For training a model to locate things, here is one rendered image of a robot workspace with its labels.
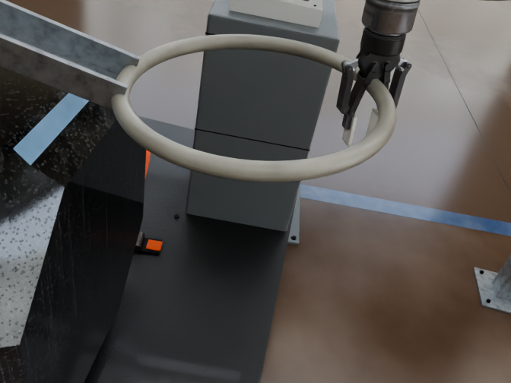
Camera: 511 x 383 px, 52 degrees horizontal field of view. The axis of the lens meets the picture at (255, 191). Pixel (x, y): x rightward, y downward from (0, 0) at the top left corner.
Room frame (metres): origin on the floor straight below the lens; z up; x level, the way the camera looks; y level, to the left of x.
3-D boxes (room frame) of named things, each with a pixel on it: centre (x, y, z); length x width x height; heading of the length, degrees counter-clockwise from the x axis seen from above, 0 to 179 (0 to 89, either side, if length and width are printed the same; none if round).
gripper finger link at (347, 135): (0.91, -0.16, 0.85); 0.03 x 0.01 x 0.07; 23
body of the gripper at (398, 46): (0.92, -0.17, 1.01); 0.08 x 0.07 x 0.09; 113
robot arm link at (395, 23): (0.93, -0.16, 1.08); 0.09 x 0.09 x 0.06
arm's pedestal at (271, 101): (1.71, 0.06, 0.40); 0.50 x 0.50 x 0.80; 3
